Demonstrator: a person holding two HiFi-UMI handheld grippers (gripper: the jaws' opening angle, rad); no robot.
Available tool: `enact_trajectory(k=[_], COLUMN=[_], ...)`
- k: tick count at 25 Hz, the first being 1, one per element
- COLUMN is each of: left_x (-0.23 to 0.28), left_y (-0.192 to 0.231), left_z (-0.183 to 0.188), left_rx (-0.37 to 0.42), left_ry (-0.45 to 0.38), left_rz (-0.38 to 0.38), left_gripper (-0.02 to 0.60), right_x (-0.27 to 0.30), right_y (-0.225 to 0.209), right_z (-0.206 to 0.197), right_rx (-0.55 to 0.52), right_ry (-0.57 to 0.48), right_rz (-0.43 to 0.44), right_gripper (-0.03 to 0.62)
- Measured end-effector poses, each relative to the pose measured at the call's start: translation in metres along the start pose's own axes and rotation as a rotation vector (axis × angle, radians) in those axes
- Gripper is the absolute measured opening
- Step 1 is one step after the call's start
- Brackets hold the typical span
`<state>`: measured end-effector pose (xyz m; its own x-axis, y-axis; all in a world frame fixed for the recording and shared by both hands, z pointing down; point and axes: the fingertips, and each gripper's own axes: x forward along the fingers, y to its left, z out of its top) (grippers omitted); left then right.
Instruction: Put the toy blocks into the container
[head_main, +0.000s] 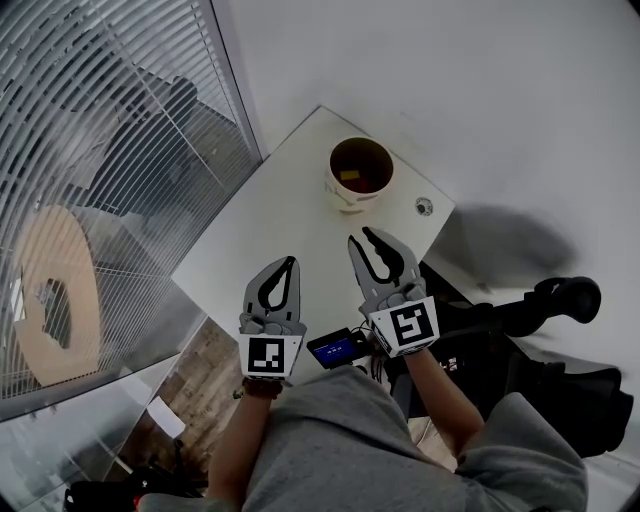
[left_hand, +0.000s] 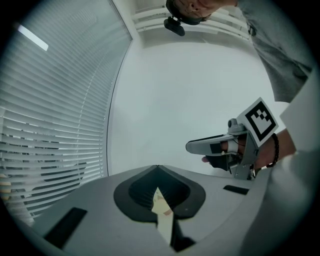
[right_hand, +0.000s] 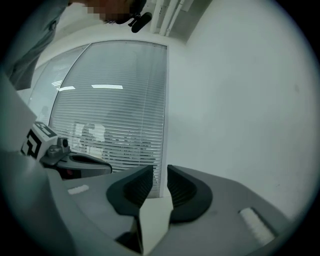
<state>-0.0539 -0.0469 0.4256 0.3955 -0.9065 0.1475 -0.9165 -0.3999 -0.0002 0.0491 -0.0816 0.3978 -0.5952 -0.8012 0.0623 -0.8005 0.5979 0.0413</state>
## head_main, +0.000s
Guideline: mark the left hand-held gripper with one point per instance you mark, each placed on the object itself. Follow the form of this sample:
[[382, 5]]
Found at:
[[265, 355]]

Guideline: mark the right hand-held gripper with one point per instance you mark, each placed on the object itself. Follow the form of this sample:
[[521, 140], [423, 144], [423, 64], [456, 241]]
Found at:
[[410, 325]]

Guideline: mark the yellow block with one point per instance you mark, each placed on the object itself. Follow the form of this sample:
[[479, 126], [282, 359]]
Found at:
[[350, 175]]

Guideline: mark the person's left forearm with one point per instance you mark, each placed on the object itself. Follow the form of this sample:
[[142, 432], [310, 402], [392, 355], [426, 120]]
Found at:
[[240, 450]]

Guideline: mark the person's right forearm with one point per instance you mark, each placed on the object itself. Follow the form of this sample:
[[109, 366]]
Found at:
[[440, 400]]

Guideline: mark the black small screen device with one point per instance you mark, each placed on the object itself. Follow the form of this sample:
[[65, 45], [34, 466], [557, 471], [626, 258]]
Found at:
[[332, 350]]

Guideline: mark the cream patterned paper bucket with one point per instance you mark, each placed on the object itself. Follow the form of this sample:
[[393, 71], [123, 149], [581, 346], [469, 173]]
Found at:
[[345, 202]]

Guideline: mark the white paper sheet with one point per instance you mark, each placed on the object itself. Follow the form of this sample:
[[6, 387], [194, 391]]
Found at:
[[166, 416]]

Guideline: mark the person's grey shirt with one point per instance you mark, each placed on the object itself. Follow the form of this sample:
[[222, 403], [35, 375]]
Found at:
[[350, 450]]

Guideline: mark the black office chair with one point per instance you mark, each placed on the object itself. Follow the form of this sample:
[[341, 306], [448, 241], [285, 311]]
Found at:
[[550, 380]]

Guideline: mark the white window blinds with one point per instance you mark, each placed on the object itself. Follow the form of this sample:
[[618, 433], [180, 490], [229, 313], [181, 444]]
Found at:
[[75, 150]]

